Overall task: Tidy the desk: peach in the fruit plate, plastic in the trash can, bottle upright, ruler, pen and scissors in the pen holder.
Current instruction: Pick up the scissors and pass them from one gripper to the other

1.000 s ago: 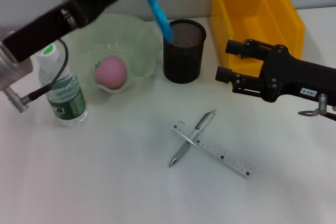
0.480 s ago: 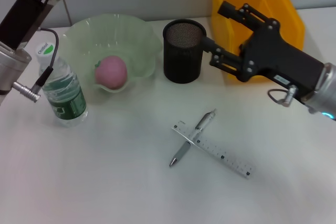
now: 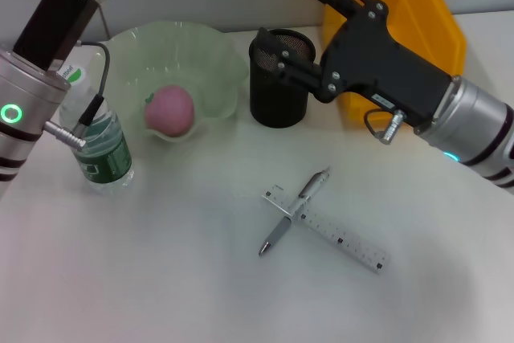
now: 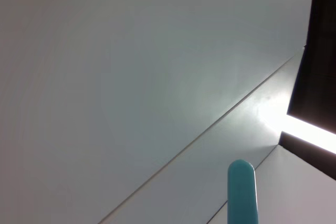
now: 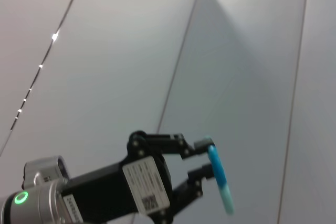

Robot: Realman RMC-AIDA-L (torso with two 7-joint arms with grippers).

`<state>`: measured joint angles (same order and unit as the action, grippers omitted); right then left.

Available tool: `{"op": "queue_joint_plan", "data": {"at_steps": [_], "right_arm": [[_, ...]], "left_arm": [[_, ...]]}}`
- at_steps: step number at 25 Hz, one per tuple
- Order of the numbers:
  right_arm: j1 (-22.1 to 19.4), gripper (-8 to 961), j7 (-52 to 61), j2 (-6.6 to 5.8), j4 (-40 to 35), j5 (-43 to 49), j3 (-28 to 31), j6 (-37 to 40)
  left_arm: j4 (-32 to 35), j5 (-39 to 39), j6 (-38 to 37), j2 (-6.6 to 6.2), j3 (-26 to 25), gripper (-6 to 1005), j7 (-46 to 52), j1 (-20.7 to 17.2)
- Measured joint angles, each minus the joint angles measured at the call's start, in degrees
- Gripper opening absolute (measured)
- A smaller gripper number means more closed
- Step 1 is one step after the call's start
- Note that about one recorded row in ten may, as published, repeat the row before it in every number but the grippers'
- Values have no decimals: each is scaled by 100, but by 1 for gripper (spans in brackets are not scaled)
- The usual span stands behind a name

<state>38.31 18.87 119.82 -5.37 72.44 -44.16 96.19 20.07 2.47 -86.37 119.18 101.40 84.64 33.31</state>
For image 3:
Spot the yellow plastic storage bin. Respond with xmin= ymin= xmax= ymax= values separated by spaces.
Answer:
xmin=320 ymin=0 xmax=467 ymax=123

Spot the green glass fruit plate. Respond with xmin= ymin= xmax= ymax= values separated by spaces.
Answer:
xmin=78 ymin=19 xmax=249 ymax=144

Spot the silver ballpoint pen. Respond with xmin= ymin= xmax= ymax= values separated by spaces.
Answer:
xmin=257 ymin=165 xmax=332 ymax=257

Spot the clear water bottle green label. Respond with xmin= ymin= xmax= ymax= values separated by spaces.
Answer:
xmin=59 ymin=60 xmax=136 ymax=196

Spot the pink peach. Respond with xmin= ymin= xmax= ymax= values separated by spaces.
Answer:
xmin=143 ymin=84 xmax=196 ymax=138

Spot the gripper cable with plug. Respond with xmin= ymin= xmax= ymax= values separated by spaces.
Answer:
xmin=43 ymin=39 xmax=112 ymax=150
xmin=363 ymin=108 xmax=406 ymax=146

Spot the black mesh pen holder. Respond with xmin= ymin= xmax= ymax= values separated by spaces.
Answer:
xmin=247 ymin=28 xmax=317 ymax=130

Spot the clear plastic ruler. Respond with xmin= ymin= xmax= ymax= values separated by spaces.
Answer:
xmin=261 ymin=184 xmax=392 ymax=276

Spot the right gripper cable with plug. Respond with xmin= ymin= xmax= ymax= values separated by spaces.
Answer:
xmin=363 ymin=108 xmax=406 ymax=146

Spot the left gripper cable with plug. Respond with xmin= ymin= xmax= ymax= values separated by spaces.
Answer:
xmin=43 ymin=39 xmax=112 ymax=150

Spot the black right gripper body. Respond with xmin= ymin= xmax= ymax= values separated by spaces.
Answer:
xmin=314 ymin=0 xmax=462 ymax=130

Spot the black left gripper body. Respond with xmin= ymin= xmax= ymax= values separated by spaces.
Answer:
xmin=12 ymin=0 xmax=126 ymax=76

